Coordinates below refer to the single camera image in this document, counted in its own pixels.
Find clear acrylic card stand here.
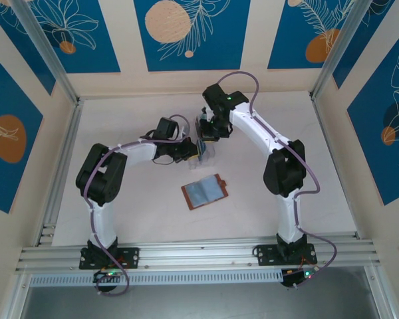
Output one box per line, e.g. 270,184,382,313
187,114,217,171

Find brown leather card holder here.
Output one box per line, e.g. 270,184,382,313
180,173,229,211

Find small controller board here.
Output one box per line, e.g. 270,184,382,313
92,269,122,283
281,267,320,290

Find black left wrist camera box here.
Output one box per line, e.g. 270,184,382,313
152,116,191,142

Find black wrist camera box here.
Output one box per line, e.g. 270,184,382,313
152,116,191,142
201,84,226,116

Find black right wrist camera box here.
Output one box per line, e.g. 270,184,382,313
201,84,226,116

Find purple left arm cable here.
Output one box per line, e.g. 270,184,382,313
84,114,191,298

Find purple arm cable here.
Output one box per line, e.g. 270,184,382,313
217,70,338,290
84,114,191,298

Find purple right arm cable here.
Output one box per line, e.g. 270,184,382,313
217,70,338,290

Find aluminium mounting rail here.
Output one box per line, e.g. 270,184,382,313
15,233,382,274

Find aluminium side rail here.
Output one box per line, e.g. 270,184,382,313
311,96,362,239
35,99,86,247

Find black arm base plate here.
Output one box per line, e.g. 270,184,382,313
78,247,141,270
254,244,319,266

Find white slotted cable duct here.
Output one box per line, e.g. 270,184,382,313
29,268,284,287

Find aluminium frame post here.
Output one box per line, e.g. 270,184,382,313
9,0,80,104
311,0,397,100

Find aluminium frame leg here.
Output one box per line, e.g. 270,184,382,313
1,272,33,319
364,265,396,319

